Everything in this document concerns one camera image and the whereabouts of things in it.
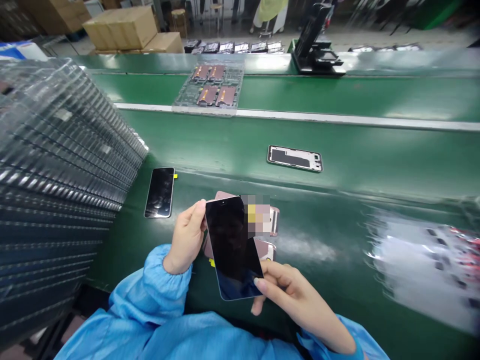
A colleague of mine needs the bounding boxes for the person's body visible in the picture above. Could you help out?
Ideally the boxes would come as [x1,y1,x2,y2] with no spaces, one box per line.
[56,307,312,360]

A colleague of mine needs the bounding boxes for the pink phone housing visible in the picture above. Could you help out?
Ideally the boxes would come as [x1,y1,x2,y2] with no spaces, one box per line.
[203,190,281,269]

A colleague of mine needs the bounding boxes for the stack of clear plastic trays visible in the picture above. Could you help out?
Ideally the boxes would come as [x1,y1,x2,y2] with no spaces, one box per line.
[0,56,150,352]

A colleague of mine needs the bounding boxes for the open phone frame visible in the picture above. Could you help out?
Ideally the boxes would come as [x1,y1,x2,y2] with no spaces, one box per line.
[266,144,324,174]

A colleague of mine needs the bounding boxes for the laminated instruction sheet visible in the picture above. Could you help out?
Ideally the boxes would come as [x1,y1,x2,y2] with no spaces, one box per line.
[364,209,480,333]

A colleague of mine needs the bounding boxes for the green conveyor belt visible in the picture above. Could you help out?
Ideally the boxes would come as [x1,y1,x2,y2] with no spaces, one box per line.
[89,71,480,133]

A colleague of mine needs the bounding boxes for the row of black packets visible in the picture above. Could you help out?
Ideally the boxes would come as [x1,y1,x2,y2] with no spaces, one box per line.
[183,38,288,55]

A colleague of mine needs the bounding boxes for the blue and white box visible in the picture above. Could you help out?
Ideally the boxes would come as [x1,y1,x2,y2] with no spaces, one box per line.
[0,38,49,62]

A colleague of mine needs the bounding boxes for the wooden stool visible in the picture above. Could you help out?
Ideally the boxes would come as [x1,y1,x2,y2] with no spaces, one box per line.
[170,8,189,39]

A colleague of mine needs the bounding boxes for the black press fixture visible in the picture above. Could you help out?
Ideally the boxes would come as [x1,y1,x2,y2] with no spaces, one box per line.
[291,2,347,78]

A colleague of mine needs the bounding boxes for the small cardboard box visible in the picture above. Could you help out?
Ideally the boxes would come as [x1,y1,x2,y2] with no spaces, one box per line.
[140,31,185,55]

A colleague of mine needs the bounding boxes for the person's right hand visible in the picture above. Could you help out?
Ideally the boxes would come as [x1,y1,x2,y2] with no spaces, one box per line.
[250,260,358,356]

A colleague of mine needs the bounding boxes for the black phone screen panel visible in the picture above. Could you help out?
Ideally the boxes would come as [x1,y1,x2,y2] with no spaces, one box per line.
[204,194,266,302]

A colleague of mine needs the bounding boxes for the large cardboard box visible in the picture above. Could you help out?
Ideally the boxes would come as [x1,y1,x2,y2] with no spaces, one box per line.
[82,5,159,52]

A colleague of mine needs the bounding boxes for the black phone with yellow tab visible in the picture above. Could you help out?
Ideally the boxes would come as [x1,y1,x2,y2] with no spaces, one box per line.
[143,167,177,220]

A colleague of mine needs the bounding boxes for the person's left hand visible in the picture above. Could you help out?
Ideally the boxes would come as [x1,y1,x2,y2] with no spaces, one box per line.
[163,199,209,275]

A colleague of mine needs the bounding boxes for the clear plastic tray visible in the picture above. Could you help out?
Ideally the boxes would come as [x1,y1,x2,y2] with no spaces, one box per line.
[171,56,246,118]

